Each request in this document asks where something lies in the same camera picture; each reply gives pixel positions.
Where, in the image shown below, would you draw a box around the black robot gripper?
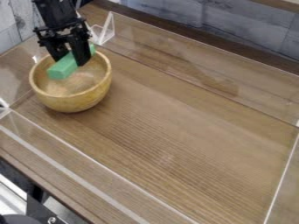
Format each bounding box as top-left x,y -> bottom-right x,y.
32,0 -> 91,67

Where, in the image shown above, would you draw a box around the black metal bracket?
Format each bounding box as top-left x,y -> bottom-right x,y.
25,195 -> 68,224

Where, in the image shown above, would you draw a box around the green rectangular block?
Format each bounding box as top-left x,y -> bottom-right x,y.
47,43 -> 97,81

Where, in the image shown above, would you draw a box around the wooden bowl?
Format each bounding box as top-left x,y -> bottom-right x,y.
29,51 -> 112,113

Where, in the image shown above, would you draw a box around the clear acrylic corner bracket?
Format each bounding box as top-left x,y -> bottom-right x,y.
89,12 -> 116,46

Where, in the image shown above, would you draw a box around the clear acrylic barrier wall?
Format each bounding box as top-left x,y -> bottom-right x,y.
0,16 -> 299,224

